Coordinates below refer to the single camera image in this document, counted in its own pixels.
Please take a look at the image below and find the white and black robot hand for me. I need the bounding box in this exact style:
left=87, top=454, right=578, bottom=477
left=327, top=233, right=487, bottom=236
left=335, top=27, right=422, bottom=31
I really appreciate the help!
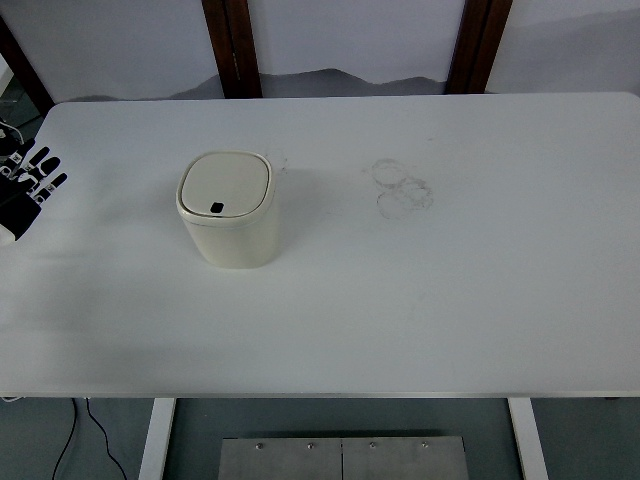
left=0, top=127, right=69, bottom=247

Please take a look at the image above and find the cream trash bin lid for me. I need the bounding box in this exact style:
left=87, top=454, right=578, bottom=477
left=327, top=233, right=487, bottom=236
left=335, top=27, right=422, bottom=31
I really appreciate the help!
left=178, top=152, right=274, bottom=219

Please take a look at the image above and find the cream plastic trash bin body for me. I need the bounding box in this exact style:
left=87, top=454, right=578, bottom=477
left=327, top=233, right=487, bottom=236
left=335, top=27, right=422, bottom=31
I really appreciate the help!
left=174, top=149, right=279, bottom=270

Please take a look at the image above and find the white table leg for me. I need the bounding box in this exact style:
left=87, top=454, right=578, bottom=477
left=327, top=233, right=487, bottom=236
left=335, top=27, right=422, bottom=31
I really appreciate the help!
left=137, top=398, right=177, bottom=480
left=507, top=398, right=550, bottom=480

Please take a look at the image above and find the grey metal plate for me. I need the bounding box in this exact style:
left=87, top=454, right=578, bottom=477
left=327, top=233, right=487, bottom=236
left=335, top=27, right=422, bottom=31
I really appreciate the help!
left=341, top=436, right=469, bottom=480
left=217, top=437, right=343, bottom=480

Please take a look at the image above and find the dark brown wooden post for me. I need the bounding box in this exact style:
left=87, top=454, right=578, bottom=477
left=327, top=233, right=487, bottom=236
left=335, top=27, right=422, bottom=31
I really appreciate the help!
left=200, top=0, right=264, bottom=99
left=0, top=14, right=55, bottom=119
left=445, top=0, right=515, bottom=95

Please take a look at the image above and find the black floor cable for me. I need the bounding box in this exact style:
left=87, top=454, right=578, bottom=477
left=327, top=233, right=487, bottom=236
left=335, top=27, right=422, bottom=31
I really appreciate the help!
left=51, top=398, right=80, bottom=480
left=85, top=398, right=129, bottom=480

